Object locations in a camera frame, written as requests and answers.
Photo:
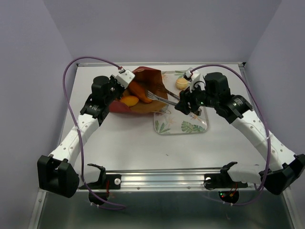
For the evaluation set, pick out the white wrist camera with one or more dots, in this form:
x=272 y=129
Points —
x=125 y=77
x=195 y=79

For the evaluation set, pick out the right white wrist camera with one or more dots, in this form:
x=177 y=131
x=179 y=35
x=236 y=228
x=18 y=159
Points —
x=195 y=79

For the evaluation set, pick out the red brown paper bag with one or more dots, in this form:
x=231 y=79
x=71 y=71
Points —
x=142 y=75

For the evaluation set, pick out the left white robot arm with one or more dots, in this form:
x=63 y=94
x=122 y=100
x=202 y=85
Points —
x=56 y=172

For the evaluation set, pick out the round pale bread roll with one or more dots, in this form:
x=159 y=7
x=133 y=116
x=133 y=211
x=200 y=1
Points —
x=181 y=84

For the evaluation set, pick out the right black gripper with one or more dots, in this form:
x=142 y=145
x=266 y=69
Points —
x=187 y=96

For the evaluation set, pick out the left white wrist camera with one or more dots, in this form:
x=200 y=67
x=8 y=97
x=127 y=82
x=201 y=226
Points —
x=125 y=77

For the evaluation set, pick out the aluminium mounting rail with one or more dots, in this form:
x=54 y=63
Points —
x=180 y=179

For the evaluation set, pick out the metal serving tongs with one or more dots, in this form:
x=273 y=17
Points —
x=160 y=93

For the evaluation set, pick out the floral patterned tray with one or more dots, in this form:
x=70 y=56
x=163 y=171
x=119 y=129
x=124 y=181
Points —
x=169 y=121

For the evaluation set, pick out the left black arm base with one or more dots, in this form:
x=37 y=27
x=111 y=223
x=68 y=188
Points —
x=106 y=183

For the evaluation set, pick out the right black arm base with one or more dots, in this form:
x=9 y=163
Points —
x=228 y=189

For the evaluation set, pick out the long orange baguette bread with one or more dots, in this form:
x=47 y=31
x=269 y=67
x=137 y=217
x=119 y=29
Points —
x=139 y=91

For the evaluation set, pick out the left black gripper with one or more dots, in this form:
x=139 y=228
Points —
x=113 y=80

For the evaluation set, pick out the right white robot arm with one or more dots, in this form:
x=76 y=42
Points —
x=282 y=167

